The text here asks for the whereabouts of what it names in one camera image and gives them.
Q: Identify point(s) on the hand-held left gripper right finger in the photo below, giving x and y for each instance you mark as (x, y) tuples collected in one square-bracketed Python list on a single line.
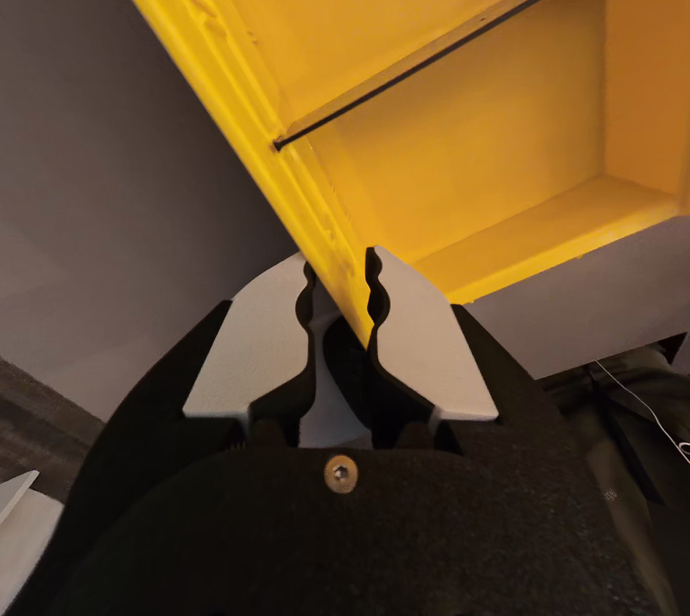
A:
[(437, 357)]

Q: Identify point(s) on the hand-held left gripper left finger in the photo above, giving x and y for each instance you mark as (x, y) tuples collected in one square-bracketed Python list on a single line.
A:
[(248, 357)]

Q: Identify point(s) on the yellow plastic bin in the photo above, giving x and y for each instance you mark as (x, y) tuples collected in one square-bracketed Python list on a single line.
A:
[(485, 163)]

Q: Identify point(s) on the white flat object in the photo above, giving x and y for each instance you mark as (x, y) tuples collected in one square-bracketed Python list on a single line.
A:
[(27, 535)]

